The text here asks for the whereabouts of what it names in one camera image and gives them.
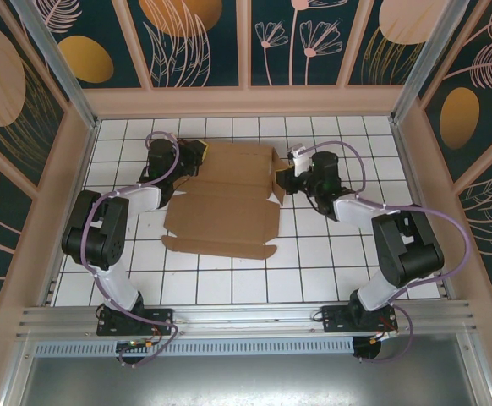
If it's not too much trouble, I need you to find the grey metal sheet panel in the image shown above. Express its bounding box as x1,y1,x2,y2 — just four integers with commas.
15,333,490,406

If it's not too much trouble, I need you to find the small connector with red wires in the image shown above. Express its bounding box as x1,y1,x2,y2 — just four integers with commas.
117,337,159,353
368,327,399,346

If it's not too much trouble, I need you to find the brown cardboard box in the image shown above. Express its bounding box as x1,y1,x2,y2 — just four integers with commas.
161,141,289,261

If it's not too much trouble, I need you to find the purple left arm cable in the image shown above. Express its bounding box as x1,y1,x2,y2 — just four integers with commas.
80,130,180,368

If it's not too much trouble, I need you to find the aluminium frame post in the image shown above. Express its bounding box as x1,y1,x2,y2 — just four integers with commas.
388,0,483,125
8,0,100,131

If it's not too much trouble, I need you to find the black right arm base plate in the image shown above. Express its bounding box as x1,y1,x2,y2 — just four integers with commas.
320,304,399,335

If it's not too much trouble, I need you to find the aluminium mounting rail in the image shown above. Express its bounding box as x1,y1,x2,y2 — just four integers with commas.
15,299,479,339

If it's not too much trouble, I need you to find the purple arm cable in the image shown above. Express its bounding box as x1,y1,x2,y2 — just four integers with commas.
300,140,473,365
80,130,180,368

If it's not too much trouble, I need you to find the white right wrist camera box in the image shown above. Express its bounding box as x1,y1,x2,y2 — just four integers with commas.
287,143,311,175

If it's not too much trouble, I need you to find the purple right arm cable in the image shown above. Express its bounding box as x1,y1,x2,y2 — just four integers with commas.
300,140,473,365

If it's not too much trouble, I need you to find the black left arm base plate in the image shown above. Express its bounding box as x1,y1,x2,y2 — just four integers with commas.
96,307,175,337

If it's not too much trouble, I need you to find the grey slotted cable duct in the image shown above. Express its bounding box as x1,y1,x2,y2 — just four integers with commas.
31,337,356,357

